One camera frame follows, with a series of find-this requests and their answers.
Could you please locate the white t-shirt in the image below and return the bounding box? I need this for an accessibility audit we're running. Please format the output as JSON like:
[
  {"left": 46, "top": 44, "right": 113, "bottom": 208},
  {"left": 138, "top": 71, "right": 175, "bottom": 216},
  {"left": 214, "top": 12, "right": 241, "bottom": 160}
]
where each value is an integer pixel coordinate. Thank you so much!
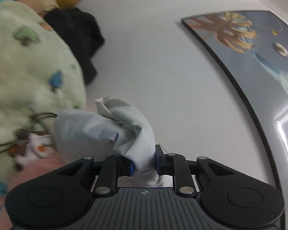
[{"left": 53, "top": 97, "right": 165, "bottom": 187}]

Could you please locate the green fleece blanket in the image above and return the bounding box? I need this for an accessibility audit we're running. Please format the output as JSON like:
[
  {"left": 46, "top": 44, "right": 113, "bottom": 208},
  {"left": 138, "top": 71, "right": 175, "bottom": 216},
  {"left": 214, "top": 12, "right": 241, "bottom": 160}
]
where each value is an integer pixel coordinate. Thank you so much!
[{"left": 0, "top": 0, "right": 87, "bottom": 183}]

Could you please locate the black garment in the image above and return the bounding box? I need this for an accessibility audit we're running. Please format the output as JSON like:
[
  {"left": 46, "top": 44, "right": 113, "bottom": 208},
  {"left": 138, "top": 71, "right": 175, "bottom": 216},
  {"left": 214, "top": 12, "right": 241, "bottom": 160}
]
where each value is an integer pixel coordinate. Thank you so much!
[{"left": 44, "top": 7, "right": 105, "bottom": 85}]

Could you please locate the framed leaf painting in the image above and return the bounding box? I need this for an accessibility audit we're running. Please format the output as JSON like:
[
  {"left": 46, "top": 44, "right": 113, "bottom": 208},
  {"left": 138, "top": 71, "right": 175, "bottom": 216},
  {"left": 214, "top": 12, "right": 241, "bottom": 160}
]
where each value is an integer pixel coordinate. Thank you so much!
[{"left": 181, "top": 10, "right": 288, "bottom": 229}]

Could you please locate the black cable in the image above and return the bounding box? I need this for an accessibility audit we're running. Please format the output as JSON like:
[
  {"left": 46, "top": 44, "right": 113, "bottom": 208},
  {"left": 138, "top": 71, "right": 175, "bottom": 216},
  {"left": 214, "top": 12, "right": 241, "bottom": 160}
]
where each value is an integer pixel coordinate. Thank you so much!
[{"left": 0, "top": 112, "right": 60, "bottom": 159}]

